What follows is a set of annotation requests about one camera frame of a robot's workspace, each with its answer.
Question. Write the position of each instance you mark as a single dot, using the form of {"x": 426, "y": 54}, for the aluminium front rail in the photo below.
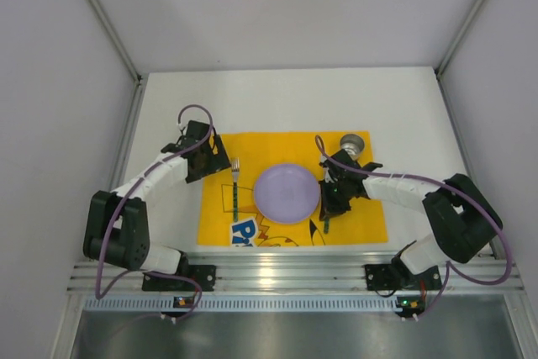
{"x": 291, "y": 272}

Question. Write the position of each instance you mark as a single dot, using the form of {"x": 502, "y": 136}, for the grey slotted cable duct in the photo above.
{"x": 255, "y": 303}

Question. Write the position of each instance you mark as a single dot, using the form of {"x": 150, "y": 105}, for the fork with green handle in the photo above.
{"x": 235, "y": 170}

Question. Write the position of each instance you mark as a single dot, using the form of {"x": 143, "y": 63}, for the small metal cup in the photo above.
{"x": 353, "y": 144}

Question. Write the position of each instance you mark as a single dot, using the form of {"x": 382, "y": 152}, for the right aluminium frame post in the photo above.
{"x": 469, "y": 19}

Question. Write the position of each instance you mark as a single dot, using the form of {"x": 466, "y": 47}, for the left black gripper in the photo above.
{"x": 214, "y": 156}

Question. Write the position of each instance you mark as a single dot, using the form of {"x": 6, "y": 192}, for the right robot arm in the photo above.
{"x": 461, "y": 220}

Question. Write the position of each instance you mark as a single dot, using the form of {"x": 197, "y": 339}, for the spoon with green handle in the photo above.
{"x": 326, "y": 225}

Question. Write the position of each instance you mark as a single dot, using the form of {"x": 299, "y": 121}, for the purple plastic plate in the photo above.
{"x": 286, "y": 193}

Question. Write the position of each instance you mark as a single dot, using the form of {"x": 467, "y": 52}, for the aluminium frame post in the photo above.
{"x": 114, "y": 39}
{"x": 469, "y": 19}

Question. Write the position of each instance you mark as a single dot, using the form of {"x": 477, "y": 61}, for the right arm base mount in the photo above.
{"x": 386, "y": 279}

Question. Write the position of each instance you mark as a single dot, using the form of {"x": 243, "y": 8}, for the left aluminium frame post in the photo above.
{"x": 114, "y": 39}

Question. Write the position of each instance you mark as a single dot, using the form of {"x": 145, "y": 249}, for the yellow Pikachu cloth placemat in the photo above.
{"x": 363, "y": 225}

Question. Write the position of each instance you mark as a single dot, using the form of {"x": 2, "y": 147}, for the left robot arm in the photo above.
{"x": 120, "y": 223}

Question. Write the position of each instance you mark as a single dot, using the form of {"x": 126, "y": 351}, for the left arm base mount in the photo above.
{"x": 203, "y": 275}

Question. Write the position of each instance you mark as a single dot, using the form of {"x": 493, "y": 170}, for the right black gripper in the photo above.
{"x": 334, "y": 202}

